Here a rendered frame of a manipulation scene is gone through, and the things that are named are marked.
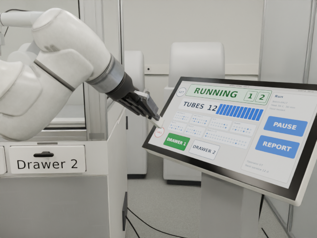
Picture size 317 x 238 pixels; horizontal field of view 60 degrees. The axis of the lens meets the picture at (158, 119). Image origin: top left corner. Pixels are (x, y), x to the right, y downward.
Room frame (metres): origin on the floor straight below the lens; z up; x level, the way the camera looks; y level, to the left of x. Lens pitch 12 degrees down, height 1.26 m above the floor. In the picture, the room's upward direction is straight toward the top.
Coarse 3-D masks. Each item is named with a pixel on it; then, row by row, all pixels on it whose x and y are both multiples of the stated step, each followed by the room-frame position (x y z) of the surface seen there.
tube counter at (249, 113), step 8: (216, 104) 0.86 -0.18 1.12; (224, 104) 0.84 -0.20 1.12; (232, 104) 0.82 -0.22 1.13; (208, 112) 0.85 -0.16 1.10; (216, 112) 0.84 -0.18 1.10; (224, 112) 0.82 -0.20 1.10; (232, 112) 0.80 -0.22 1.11; (240, 112) 0.79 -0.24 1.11; (248, 112) 0.77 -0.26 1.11; (256, 112) 0.75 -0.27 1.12; (256, 120) 0.74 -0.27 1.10
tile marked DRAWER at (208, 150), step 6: (192, 144) 0.80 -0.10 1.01; (198, 144) 0.79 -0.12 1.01; (204, 144) 0.78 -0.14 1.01; (210, 144) 0.77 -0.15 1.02; (216, 144) 0.75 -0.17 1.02; (192, 150) 0.79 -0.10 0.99; (198, 150) 0.78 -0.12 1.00; (204, 150) 0.76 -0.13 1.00; (210, 150) 0.75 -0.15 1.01; (216, 150) 0.74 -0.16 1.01; (204, 156) 0.75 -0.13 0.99; (210, 156) 0.74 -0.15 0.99
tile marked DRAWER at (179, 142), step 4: (168, 136) 0.88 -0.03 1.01; (172, 136) 0.87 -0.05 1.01; (176, 136) 0.86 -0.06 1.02; (180, 136) 0.85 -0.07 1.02; (184, 136) 0.84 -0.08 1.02; (168, 140) 0.87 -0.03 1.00; (172, 140) 0.86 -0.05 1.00; (176, 140) 0.85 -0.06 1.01; (180, 140) 0.84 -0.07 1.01; (184, 140) 0.83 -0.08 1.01; (188, 140) 0.82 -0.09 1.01; (164, 144) 0.87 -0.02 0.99; (168, 144) 0.86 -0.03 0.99; (172, 144) 0.85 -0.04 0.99; (176, 144) 0.84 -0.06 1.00; (180, 144) 0.83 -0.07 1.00; (184, 144) 0.82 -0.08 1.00; (176, 148) 0.83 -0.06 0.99; (180, 148) 0.82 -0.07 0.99; (184, 148) 0.81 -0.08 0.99
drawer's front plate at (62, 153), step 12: (12, 156) 1.02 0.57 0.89; (24, 156) 1.02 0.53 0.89; (60, 156) 1.03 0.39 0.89; (72, 156) 1.03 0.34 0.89; (84, 156) 1.04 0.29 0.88; (12, 168) 1.02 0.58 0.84; (24, 168) 1.02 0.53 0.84; (60, 168) 1.03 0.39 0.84; (72, 168) 1.03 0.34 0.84; (84, 168) 1.03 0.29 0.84
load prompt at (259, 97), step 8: (192, 88) 0.97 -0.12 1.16; (200, 88) 0.95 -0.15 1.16; (208, 88) 0.93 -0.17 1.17; (216, 88) 0.91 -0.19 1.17; (224, 88) 0.89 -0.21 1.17; (232, 88) 0.87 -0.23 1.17; (240, 88) 0.85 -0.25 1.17; (248, 88) 0.83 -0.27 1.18; (192, 96) 0.94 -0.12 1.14; (200, 96) 0.92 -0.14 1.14; (208, 96) 0.90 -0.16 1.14; (216, 96) 0.88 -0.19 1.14; (224, 96) 0.86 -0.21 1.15; (232, 96) 0.84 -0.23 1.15; (240, 96) 0.83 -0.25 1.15; (248, 96) 0.81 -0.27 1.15; (256, 96) 0.79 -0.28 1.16; (264, 96) 0.78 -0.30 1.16; (264, 104) 0.76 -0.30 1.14
